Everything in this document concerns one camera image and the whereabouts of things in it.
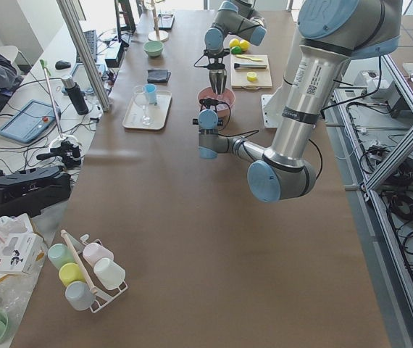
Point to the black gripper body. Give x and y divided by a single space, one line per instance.
217 77
210 105

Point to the steel ice scoop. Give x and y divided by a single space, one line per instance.
218 78

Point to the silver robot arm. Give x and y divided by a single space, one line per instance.
238 18
329 34

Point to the clear ice cubes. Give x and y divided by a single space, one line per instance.
221 105

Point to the blue cup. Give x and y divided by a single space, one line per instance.
151 93

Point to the wooden cup tree stand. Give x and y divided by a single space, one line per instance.
156 34

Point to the pink cup on rack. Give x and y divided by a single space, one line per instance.
93 252

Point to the white cup on rack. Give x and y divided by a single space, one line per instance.
110 274

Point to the white cup rack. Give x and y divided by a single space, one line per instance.
103 297

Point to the green cup on rack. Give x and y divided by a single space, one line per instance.
59 255

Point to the yellow cup on rack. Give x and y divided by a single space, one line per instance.
69 273

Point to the grey cup on rack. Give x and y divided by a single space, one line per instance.
79 295

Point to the pink bowl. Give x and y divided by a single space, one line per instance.
228 97

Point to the green lime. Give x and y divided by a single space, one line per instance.
236 50

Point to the yellow lemon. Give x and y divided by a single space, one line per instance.
244 45
234 43

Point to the wooden cutting board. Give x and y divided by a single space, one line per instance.
250 71

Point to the half lemon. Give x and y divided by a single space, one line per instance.
251 76

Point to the yellow plastic knife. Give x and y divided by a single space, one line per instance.
246 57

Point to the cream serving tray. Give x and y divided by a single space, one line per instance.
157 113

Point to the mint green bowl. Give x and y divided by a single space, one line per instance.
153 48

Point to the white pillar base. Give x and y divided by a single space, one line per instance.
273 108

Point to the clear wine glass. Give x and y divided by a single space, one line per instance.
139 99

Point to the black bottle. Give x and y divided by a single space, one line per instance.
76 97

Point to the black bag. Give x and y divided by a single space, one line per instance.
30 191

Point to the white product box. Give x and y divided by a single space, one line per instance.
19 253

